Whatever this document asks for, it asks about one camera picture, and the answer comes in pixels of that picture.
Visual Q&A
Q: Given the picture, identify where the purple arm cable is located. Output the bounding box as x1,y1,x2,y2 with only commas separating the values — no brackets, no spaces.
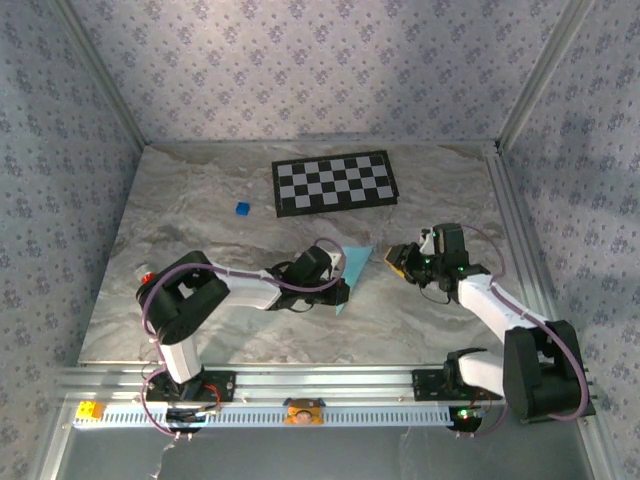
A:
141,237,347,441
459,223,589,441

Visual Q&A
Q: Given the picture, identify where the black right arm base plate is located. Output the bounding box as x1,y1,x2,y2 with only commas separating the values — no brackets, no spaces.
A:
410,368,504,402

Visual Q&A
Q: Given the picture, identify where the long aluminium base rail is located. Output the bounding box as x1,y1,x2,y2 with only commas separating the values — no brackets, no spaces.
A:
54,363,599,404

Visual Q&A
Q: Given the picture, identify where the small circuit board with wires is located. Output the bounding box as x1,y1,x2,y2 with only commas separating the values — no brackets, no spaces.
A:
448,405,487,432
164,405,224,429

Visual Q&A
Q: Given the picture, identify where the black and white checkerboard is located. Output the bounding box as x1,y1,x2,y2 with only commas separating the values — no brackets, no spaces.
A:
271,150,401,219

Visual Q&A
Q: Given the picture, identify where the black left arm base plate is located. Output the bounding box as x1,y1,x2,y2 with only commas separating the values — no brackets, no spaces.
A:
144,370,237,403

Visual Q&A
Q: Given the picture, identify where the white slotted cable duct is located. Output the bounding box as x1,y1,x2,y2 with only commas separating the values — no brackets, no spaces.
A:
73,402,454,429

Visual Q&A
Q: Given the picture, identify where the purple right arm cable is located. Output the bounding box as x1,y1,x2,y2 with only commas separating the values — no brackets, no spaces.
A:
459,223,589,441

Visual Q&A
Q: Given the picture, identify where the aluminium frame post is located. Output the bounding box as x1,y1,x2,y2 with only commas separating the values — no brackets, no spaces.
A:
497,0,599,151
49,0,151,149

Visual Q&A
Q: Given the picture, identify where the light blue paper sheet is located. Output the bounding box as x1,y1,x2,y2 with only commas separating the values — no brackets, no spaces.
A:
333,244,374,317

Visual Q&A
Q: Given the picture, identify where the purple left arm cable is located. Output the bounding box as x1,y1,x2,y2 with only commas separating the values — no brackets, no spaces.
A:
141,237,347,441

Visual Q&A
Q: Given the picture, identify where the aluminium side rail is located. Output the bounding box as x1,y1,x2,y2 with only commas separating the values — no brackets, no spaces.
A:
482,141,576,365

